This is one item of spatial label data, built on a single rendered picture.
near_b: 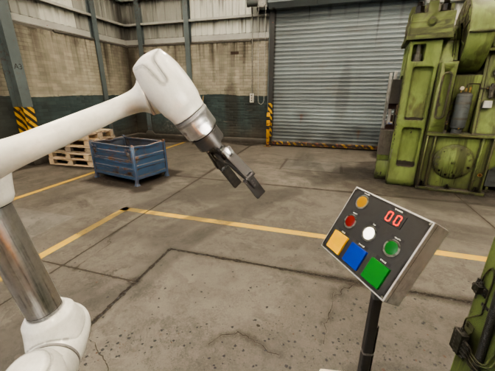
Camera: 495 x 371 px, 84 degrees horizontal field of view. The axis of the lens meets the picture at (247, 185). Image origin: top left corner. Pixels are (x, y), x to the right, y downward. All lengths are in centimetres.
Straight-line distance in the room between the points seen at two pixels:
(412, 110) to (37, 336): 521
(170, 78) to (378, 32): 796
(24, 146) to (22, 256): 40
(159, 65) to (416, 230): 83
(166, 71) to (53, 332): 86
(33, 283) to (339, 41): 808
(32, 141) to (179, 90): 33
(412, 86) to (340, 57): 337
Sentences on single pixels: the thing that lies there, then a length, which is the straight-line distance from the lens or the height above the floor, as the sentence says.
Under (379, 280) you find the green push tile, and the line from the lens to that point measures 98.
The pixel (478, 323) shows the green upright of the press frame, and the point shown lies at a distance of 116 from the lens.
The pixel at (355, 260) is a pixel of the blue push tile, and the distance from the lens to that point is 105.
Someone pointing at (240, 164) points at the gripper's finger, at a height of 139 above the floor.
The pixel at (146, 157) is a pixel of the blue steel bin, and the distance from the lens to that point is 519.
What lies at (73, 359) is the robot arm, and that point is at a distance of 112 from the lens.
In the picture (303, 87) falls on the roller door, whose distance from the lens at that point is 835.
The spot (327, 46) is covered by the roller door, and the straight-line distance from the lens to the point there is 839.
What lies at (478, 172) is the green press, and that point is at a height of 37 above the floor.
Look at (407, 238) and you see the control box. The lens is 98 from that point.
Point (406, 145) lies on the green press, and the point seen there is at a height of 70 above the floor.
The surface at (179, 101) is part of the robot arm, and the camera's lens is 65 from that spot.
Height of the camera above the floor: 155
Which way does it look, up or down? 19 degrees down
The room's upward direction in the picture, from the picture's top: straight up
